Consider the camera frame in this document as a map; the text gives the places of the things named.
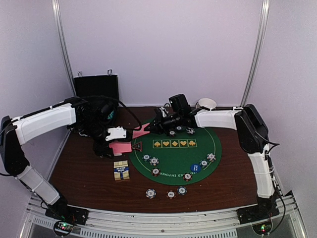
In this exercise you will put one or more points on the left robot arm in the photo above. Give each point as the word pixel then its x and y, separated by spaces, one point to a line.
pixel 83 114

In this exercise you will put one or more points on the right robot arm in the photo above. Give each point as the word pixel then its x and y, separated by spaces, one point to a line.
pixel 252 134

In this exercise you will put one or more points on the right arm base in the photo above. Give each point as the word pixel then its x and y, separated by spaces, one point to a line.
pixel 256 213

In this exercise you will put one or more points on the right aluminium post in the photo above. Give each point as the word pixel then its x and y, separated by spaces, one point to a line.
pixel 257 51

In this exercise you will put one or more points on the black poker case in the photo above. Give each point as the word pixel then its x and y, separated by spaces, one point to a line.
pixel 97 85

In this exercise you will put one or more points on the blue green fifty chip stack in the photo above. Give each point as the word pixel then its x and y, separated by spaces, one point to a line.
pixel 182 190

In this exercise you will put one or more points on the round green poker mat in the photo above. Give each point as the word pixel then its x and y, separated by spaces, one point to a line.
pixel 177 154

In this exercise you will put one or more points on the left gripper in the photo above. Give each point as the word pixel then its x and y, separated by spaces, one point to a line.
pixel 100 149

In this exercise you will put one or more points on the triangular all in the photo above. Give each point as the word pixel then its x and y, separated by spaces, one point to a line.
pixel 137 146

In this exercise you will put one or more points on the red-backed card deck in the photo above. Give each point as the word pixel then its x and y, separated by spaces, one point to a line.
pixel 120 147

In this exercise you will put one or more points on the brown hundred chip stack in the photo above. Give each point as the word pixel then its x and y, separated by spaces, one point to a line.
pixel 171 194

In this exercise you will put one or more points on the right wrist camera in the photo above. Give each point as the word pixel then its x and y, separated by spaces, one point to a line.
pixel 179 104

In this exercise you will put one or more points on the blue small blind button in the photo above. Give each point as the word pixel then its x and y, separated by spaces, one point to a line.
pixel 196 168

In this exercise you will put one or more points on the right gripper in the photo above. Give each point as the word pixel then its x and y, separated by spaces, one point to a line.
pixel 157 126

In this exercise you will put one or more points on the left aluminium post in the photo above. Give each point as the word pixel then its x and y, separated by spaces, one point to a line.
pixel 58 22

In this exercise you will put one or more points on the ten chips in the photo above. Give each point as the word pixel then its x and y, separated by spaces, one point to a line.
pixel 154 161
pixel 190 131
pixel 211 157

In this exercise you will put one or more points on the gold blue card box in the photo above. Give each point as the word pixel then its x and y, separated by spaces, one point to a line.
pixel 121 170

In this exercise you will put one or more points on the blue peach ten chip stack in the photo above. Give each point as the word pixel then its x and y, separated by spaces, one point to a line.
pixel 150 193

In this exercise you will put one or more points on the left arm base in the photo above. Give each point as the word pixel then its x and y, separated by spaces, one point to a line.
pixel 73 215

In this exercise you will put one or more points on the upper white bowl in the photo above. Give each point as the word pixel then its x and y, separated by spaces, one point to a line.
pixel 207 103

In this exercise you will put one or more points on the aluminium post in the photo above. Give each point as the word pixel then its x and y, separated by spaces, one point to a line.
pixel 58 22
pixel 257 51

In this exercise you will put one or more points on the teal chips in case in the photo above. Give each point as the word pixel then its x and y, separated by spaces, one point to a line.
pixel 112 115

